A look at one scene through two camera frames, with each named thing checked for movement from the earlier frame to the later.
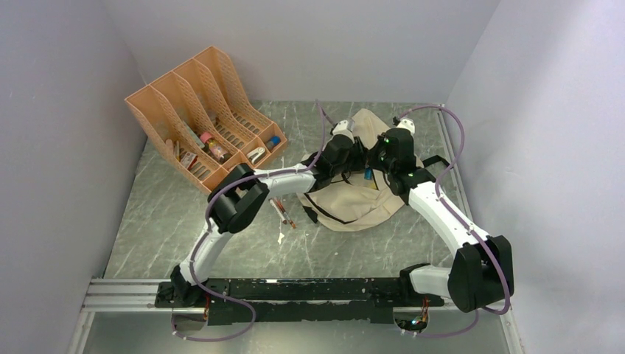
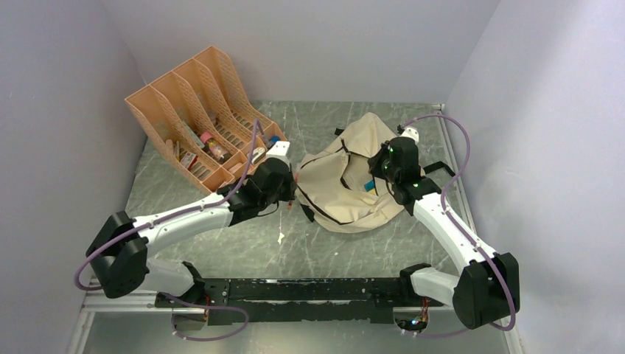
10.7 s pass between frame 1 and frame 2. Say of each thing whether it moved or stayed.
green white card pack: stayed
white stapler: stayed
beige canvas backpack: stayed
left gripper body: moved
